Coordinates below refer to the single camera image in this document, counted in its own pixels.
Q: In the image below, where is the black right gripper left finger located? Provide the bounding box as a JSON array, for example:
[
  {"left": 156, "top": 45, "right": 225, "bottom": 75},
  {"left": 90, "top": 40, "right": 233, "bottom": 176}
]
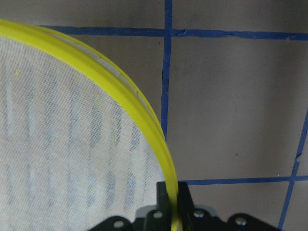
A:
[{"left": 156, "top": 181, "right": 171, "bottom": 211}]

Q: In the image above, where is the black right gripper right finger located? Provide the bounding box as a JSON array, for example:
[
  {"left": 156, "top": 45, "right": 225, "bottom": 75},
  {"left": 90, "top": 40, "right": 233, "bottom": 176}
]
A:
[{"left": 178, "top": 182, "right": 194, "bottom": 213}]

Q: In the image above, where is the yellow bamboo steamer layer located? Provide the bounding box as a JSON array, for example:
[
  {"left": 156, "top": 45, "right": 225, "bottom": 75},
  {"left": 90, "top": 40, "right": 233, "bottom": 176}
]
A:
[{"left": 0, "top": 20, "right": 179, "bottom": 231}]

